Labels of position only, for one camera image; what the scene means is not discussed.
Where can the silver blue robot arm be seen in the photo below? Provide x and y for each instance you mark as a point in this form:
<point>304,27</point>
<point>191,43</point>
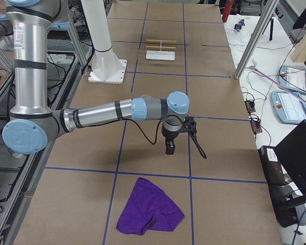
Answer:
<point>33,124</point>

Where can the teach pendant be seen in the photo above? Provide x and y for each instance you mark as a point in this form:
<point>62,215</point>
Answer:
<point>293,78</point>
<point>288,108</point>

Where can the purple towel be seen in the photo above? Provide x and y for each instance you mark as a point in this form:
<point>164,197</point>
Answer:
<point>149,208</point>

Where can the near orange black connector block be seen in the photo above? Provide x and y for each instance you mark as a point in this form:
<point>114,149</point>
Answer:
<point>255,123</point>

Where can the blue black tool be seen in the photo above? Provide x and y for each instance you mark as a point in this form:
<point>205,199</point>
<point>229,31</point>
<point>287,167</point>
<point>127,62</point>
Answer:
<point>238,26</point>

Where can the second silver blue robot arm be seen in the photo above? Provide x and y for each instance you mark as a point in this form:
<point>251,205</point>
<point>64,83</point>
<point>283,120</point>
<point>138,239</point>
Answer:
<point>6,33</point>

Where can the aluminium frame post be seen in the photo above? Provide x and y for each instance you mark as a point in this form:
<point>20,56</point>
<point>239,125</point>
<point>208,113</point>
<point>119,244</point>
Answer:
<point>260,27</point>

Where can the orange black connector block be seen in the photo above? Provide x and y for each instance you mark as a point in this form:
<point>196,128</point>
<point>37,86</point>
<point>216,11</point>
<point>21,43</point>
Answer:
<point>250,106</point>
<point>255,123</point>

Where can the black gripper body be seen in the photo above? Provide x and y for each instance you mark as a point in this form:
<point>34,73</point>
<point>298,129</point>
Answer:
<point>169,135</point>

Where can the near teach pendant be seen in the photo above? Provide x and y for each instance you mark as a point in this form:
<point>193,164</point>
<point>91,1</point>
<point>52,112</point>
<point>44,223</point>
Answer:
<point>288,108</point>

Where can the far orange black connector block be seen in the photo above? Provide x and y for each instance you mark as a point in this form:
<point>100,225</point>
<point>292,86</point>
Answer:
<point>250,106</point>

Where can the far teach pendant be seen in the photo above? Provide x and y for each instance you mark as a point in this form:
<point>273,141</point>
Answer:
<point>293,78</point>

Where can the white wooden towel rack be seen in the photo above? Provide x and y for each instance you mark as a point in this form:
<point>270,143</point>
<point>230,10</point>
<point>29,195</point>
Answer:
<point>159,49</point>

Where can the red bottle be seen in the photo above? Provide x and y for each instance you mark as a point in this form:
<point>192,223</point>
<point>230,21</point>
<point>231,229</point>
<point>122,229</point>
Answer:
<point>227,10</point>

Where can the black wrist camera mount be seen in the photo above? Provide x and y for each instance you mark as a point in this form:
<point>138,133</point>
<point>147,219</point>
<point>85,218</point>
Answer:
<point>190,125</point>

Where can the black monitor on stand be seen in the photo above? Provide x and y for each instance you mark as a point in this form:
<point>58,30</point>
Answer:
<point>284,167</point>

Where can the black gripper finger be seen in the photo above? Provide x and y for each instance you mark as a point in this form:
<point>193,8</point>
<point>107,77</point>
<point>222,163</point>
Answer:
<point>172,149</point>
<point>168,149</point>

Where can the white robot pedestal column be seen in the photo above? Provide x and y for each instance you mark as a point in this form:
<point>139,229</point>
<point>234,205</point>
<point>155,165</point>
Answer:
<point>106,66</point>

